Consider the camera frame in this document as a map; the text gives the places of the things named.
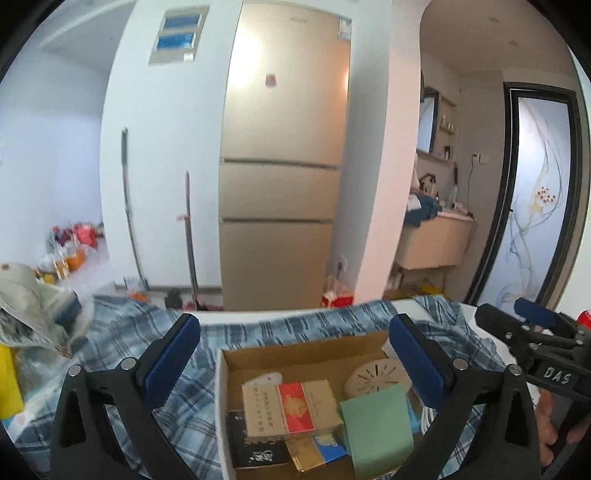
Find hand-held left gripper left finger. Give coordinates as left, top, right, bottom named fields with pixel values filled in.
left=47, top=313, right=202, bottom=480

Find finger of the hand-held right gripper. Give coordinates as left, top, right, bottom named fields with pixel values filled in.
left=475, top=303, right=573, bottom=358
left=514, top=298, right=591, bottom=343

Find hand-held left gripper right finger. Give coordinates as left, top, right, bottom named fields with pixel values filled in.
left=389, top=313, right=542, bottom=480

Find beige slotted round disc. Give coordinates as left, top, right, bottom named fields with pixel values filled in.
left=344, top=357, right=413, bottom=398

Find white cable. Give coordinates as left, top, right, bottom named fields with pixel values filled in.
left=418, top=401, right=437, bottom=435

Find green card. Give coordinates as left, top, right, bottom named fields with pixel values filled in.
left=338, top=384, right=415, bottom=480

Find black cigarette pack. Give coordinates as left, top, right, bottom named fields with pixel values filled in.
left=226, top=410, right=291, bottom=470

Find shallow cardboard box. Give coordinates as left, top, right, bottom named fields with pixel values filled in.
left=216, top=330, right=444, bottom=480

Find tan cigarette pack red label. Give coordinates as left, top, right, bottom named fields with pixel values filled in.
left=241, top=378, right=343, bottom=439

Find gold cigarette pack blue label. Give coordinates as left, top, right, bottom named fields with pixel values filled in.
left=285, top=431, right=348, bottom=474

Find person's right hand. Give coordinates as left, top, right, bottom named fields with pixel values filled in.
left=536, top=391, right=589, bottom=467

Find red white carton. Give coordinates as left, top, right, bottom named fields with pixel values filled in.
left=322, top=276, right=355, bottom=308

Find beige vanity cabinet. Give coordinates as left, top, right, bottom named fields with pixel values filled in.
left=396, top=217, right=476, bottom=271

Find blue plaid shirt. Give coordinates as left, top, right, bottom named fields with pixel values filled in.
left=9, top=295, right=509, bottom=480

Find dark framed glass door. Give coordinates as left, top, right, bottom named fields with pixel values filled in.
left=464, top=82, right=583, bottom=305

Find blue clothes pile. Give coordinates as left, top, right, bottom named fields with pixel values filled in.
left=405, top=194, right=441, bottom=228

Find red plastic bags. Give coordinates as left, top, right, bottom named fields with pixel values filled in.
left=48, top=222, right=107, bottom=252

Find grey white plastic bag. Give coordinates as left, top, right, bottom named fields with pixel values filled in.
left=0, top=263, right=93, bottom=358

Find yellow plastic bag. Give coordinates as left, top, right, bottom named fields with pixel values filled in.
left=0, top=344, right=25, bottom=418

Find grey mop pole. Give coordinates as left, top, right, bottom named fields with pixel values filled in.
left=121, top=128, right=148, bottom=291

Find mirror cabinet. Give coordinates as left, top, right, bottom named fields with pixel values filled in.
left=417, top=87, right=460, bottom=160

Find gold refrigerator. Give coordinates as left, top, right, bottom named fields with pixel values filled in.
left=218, top=2, right=352, bottom=311

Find grey wall panel blue windows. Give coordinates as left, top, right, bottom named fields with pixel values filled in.
left=148, top=4, right=209, bottom=65

